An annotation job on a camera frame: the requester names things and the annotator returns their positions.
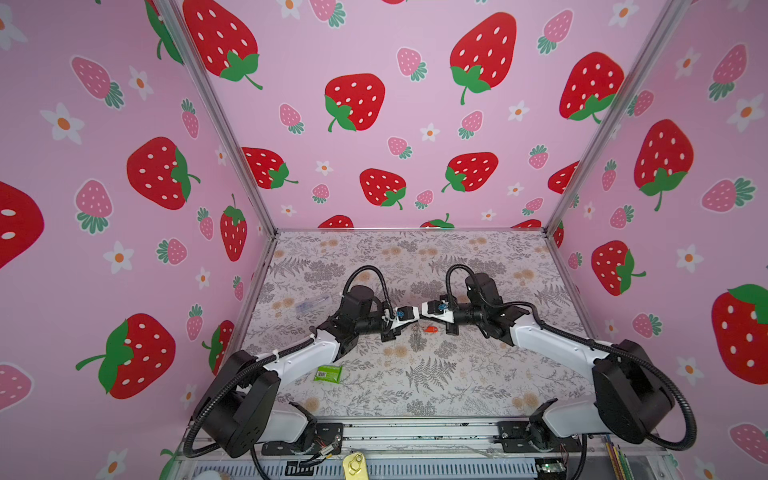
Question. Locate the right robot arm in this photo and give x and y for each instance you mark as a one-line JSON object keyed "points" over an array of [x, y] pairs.
{"points": [[630, 397]]}

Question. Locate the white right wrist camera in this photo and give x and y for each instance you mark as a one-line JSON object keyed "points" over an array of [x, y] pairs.
{"points": [[435, 307]]}

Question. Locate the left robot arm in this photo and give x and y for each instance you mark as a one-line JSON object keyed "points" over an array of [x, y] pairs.
{"points": [[239, 409]]}

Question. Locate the green packet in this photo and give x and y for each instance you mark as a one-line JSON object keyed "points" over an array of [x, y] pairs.
{"points": [[329, 374]]}

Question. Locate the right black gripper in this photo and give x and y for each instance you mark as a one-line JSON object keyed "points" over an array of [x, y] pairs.
{"points": [[450, 329]]}

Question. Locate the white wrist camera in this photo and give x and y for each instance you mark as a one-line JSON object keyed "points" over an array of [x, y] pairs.
{"points": [[407, 312], [435, 307]]}

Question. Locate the clear plastic key tag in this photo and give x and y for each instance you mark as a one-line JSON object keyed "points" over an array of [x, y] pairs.
{"points": [[310, 305]]}

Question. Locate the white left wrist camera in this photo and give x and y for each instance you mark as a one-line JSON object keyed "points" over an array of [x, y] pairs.
{"points": [[407, 312]]}

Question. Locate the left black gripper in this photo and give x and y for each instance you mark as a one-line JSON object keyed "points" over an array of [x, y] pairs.
{"points": [[388, 336]]}

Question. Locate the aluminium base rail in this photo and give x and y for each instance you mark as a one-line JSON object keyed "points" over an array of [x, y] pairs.
{"points": [[438, 448]]}

